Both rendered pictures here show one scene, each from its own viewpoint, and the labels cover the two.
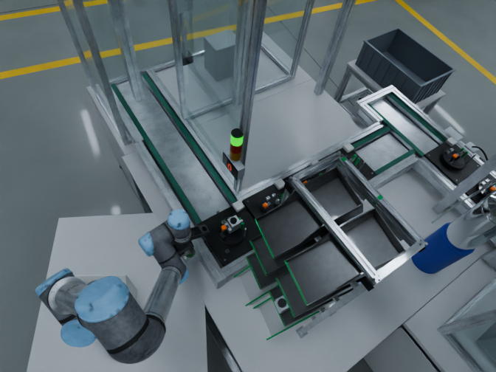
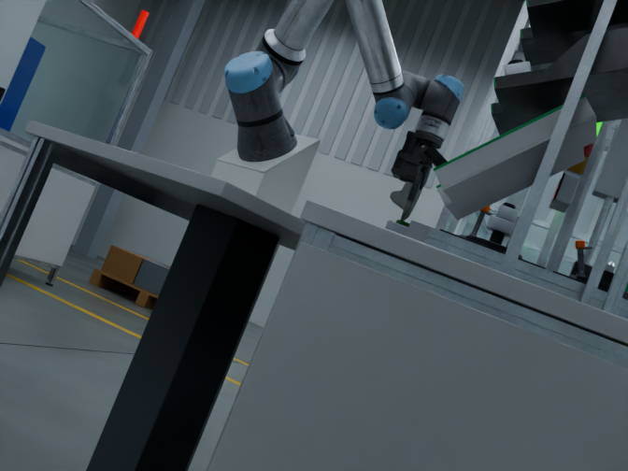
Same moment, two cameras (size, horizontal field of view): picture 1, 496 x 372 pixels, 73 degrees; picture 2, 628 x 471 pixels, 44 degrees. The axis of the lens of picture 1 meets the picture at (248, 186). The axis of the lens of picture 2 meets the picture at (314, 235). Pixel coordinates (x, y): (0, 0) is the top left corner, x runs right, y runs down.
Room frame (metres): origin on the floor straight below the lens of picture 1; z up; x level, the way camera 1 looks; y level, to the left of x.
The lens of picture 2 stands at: (-0.70, -1.18, 0.74)
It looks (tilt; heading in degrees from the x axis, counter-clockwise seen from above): 4 degrees up; 55
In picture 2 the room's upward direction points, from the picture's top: 22 degrees clockwise
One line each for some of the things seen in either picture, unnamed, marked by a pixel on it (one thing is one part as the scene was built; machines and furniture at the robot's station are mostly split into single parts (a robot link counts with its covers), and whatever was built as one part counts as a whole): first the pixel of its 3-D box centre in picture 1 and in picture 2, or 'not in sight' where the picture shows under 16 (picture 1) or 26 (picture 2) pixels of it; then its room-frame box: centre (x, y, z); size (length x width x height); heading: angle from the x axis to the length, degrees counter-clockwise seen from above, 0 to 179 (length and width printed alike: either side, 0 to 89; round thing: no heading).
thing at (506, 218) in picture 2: (235, 222); (508, 220); (0.66, 0.03, 1.06); 0.08 x 0.04 x 0.07; 131
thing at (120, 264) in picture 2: not in sight; (168, 290); (2.76, 5.56, 0.20); 1.20 x 0.80 x 0.41; 124
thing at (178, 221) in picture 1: (178, 224); (442, 100); (0.51, 0.23, 1.28); 0.09 x 0.08 x 0.11; 139
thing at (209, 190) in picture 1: (205, 189); not in sight; (0.90, 0.22, 0.91); 0.84 x 0.28 x 0.10; 41
